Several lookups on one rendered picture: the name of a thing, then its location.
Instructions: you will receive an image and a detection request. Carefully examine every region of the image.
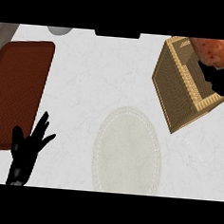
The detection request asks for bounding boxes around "reddish-orange sweet potato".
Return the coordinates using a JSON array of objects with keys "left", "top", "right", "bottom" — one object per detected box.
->
[{"left": 186, "top": 37, "right": 224, "bottom": 69}]

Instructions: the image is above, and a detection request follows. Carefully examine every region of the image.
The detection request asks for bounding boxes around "grey slanted panel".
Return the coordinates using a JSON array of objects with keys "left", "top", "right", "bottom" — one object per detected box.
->
[{"left": 0, "top": 22, "right": 21, "bottom": 63}]

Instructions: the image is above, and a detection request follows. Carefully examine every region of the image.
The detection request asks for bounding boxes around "black flat object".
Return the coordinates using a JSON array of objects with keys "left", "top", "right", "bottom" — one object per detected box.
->
[{"left": 93, "top": 29, "right": 142, "bottom": 40}]

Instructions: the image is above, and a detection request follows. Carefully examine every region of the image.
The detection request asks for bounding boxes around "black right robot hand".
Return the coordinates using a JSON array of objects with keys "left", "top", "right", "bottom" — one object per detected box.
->
[{"left": 196, "top": 60, "right": 224, "bottom": 97}]

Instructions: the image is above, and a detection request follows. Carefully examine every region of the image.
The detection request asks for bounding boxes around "grey rounded object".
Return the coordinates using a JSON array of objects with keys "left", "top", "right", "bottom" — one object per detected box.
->
[{"left": 46, "top": 26, "right": 74, "bottom": 38}]

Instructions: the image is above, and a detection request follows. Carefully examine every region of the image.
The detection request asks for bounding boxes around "square tan wicker basket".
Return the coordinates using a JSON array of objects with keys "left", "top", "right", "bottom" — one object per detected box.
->
[{"left": 146, "top": 34, "right": 224, "bottom": 139}]

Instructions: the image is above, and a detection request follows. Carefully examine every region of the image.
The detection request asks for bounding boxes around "round cream placemat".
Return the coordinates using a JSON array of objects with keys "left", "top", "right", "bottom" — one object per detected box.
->
[{"left": 88, "top": 103, "right": 166, "bottom": 197}]

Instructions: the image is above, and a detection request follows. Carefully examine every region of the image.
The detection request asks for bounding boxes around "brown rectangular tray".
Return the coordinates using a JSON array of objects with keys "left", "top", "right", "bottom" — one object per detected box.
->
[{"left": 0, "top": 37, "right": 57, "bottom": 157}]

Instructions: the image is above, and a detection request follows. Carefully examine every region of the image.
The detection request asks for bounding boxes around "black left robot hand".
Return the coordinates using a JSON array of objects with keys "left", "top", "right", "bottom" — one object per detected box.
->
[{"left": 5, "top": 108, "right": 59, "bottom": 189}]

